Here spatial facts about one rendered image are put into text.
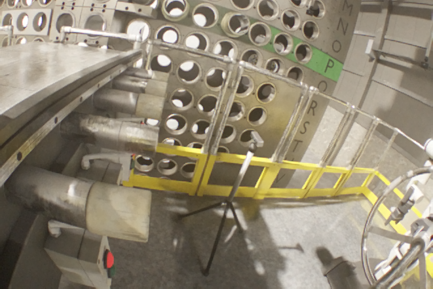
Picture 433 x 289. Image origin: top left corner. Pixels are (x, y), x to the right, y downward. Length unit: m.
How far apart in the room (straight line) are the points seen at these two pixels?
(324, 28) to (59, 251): 2.58
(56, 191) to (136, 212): 0.09
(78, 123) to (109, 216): 0.21
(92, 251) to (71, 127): 0.21
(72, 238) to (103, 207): 0.14
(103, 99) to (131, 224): 0.37
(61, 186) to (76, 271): 0.19
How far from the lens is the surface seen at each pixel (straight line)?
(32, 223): 0.31
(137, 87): 0.67
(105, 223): 0.22
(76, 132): 0.37
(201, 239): 1.28
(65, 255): 0.33
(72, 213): 0.23
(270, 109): 2.26
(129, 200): 0.21
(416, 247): 0.53
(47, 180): 0.25
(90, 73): 0.39
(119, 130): 0.35
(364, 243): 0.66
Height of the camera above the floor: 1.05
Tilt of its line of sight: 22 degrees down
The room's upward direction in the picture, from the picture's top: 18 degrees clockwise
